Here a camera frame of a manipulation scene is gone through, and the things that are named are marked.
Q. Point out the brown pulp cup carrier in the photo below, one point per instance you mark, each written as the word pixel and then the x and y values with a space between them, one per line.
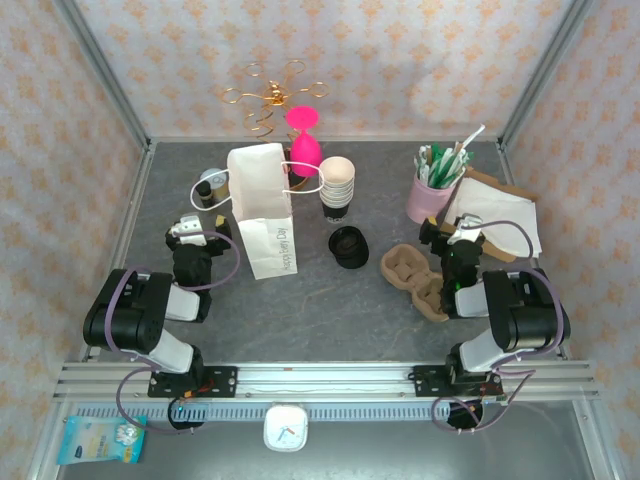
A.
pixel 405 267

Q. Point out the white printed paper gift bag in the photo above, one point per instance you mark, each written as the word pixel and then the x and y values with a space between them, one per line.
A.
pixel 260 200

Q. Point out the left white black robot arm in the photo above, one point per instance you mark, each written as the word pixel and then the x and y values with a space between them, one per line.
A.
pixel 125 315

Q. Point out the pink straw holder cup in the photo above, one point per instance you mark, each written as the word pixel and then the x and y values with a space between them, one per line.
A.
pixel 425 205

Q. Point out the small dark bottle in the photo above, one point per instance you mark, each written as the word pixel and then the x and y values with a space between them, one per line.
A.
pixel 203 192

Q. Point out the silver tin can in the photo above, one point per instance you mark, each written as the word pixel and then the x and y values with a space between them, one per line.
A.
pixel 215 177

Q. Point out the green white striped straw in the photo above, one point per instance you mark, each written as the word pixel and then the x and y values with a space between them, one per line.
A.
pixel 450 167

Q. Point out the white napkins on cardboard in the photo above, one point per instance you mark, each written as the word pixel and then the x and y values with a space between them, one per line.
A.
pixel 480 176

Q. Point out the white paper napkins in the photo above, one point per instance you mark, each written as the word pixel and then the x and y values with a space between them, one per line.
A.
pixel 505 215

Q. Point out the dark green straw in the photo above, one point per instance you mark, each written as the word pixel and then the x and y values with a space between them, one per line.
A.
pixel 435 150

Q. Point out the brown wooden stirrer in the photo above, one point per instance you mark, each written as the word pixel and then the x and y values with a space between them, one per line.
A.
pixel 457 147

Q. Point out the long white wrapped straw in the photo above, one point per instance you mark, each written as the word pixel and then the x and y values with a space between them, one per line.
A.
pixel 474 136

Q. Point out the pink plastic goblet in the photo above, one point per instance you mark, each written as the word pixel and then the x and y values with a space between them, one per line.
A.
pixel 305 150

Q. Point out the stack of paper cups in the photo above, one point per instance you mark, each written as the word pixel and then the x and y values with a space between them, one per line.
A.
pixel 336 170

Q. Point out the small green circuit board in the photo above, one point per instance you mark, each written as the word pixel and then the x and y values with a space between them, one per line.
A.
pixel 500 398

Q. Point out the white square clock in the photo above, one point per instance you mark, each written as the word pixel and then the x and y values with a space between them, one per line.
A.
pixel 285 430

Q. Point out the blue wet wipes packet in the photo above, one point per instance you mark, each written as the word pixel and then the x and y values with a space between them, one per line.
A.
pixel 100 440

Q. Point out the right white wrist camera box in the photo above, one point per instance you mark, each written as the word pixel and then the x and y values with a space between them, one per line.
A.
pixel 467 221

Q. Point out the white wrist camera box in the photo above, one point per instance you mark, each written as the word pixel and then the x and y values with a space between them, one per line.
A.
pixel 187 230
pixel 467 221

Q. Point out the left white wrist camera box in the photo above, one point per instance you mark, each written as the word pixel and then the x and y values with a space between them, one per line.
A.
pixel 187 230

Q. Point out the aluminium mounting rail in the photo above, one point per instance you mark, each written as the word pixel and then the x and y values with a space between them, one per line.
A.
pixel 325 380

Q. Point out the aluminium frame post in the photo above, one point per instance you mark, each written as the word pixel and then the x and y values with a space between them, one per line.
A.
pixel 102 70
pixel 543 75

